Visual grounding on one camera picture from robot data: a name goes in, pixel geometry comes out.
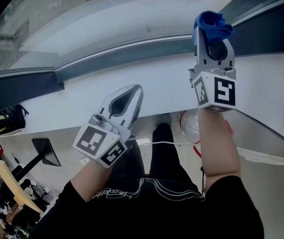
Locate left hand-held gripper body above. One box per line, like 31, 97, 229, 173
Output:
72, 111, 138, 169

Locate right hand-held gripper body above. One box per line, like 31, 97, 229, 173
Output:
188, 62, 237, 113

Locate blue cloth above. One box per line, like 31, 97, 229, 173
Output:
191, 10, 234, 46

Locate person's right forearm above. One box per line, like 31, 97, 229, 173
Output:
198, 108, 241, 178

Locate person's left forearm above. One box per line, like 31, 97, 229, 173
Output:
71, 158, 113, 204

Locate person's grey shoe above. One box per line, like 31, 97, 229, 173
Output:
155, 113, 171, 127

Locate white window sill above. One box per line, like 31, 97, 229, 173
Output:
0, 51, 284, 164

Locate black table base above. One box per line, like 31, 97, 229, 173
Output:
11, 137, 61, 184

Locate person's black trousers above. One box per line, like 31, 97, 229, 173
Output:
111, 122, 204, 193

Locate light wooden table top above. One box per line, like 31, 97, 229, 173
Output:
0, 157, 43, 214

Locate green and black backpack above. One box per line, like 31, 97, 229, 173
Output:
0, 104, 29, 138

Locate person's black printed t-shirt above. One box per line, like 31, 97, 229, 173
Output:
29, 175, 265, 239

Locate white cable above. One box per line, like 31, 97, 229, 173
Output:
127, 139, 202, 147

